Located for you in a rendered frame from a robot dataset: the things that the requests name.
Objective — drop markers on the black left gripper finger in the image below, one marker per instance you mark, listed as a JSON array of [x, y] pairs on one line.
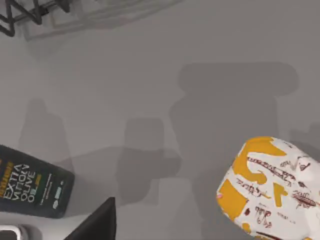
[[100, 222]]

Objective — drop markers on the pale grey rounded box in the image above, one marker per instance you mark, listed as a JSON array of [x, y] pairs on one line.
[[15, 232]]

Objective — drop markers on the dark green oil bottle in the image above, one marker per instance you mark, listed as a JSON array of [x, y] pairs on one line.
[[35, 183]]

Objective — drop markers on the white and yellow bottle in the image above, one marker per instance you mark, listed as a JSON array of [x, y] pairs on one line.
[[270, 190]]

